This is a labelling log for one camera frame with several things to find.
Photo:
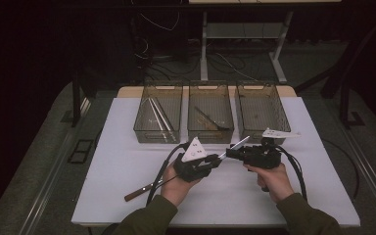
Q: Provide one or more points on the black rectangular floor frame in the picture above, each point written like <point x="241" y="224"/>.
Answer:
<point x="81" y="151"/>

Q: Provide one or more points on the white metal desk frame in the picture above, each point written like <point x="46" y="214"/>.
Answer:
<point x="204" y="49"/>

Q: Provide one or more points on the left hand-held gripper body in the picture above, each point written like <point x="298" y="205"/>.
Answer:
<point x="192" y="169"/>

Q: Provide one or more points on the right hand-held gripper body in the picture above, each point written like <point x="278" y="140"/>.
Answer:
<point x="261" y="156"/>

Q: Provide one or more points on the transparent brown plastic bin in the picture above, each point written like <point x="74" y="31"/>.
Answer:
<point x="143" y="114"/>
<point x="215" y="98"/>
<point x="261" y="107"/>

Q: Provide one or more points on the person's left hand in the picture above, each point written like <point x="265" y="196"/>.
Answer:
<point x="176" y="187"/>

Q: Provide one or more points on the silver metal chopstick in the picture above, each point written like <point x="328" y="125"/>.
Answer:
<point x="164" y="119"/>
<point x="158" y="115"/>

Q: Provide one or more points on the steel fork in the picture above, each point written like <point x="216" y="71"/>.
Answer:
<point x="240" y="143"/>

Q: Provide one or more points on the black metal stand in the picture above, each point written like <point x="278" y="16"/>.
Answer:
<point x="76" y="104"/>
<point x="345" y="104"/>

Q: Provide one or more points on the metal floor rail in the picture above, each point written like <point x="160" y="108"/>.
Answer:
<point x="45" y="182"/>
<point x="372" y="182"/>

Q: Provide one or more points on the white table mat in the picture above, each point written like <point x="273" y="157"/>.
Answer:
<point x="241" y="209"/>

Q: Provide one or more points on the person's right hand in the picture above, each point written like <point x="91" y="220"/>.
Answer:
<point x="272" y="182"/>

